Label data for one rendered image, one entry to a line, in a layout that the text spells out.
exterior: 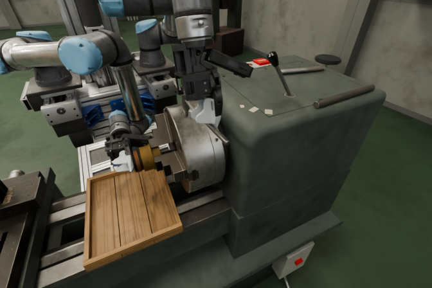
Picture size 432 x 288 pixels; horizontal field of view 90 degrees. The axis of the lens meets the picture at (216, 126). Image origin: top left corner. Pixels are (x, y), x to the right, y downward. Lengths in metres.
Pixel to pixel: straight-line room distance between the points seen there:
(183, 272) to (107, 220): 0.42
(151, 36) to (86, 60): 0.53
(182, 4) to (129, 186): 0.74
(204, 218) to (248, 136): 0.39
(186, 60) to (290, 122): 0.35
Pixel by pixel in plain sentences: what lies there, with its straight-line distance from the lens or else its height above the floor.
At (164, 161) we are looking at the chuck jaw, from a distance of 0.72.
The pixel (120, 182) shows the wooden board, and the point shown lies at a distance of 1.01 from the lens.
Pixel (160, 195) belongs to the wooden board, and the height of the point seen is 0.89.
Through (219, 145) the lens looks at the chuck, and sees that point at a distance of 0.66.
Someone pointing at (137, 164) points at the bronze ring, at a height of 1.10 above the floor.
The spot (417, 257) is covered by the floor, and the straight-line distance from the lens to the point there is 2.22.
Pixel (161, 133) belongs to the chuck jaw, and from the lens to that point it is 0.76.
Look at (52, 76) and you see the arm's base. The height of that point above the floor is 1.20.
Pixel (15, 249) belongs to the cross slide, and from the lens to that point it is 0.89.
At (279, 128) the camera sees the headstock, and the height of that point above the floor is 1.24.
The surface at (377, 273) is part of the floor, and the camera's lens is 2.00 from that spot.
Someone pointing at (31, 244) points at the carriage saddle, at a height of 0.92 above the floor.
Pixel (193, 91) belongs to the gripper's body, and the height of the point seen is 1.40.
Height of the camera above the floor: 1.60
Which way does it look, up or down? 35 degrees down
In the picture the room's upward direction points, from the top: straight up
